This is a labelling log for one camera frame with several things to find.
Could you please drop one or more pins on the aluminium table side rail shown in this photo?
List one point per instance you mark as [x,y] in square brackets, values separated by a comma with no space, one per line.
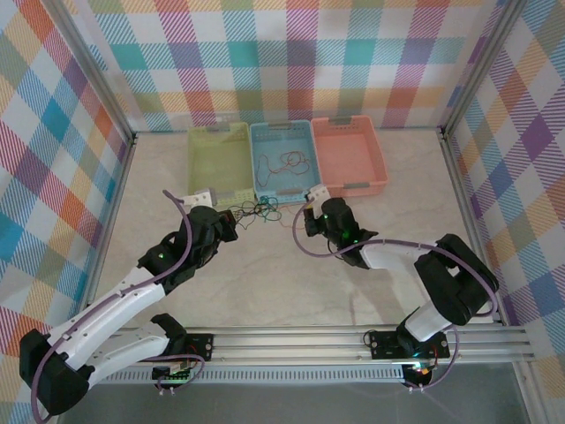
[461,194]
[108,229]

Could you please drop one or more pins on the green plastic basket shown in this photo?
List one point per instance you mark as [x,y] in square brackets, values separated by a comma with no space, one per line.
[216,163]

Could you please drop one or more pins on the aluminium mounting rail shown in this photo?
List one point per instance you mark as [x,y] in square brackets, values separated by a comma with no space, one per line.
[287,344]

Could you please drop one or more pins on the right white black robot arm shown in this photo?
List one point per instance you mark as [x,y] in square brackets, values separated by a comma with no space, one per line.
[388,258]

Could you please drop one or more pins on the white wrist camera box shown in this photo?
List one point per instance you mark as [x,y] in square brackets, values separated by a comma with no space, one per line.
[318,194]
[201,196]

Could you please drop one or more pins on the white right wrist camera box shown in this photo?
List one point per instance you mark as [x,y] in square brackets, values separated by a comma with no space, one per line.
[318,194]

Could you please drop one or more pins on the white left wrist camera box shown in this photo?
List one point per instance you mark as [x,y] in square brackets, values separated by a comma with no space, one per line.
[201,196]

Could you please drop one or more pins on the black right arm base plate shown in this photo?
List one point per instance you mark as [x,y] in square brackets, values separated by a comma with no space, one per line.
[384,344]

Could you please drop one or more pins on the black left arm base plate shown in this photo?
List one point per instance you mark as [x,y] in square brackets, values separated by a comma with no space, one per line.
[201,344]

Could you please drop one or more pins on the blue plastic basket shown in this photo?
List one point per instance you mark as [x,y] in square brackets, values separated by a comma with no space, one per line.
[273,137]

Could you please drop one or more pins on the pink plastic basket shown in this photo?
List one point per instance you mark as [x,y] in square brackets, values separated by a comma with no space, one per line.
[348,154]

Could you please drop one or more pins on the aluminium frame post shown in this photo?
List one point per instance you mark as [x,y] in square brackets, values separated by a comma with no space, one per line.
[88,70]
[485,66]

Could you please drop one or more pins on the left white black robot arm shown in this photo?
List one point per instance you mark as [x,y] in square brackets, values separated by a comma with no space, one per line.
[110,305]

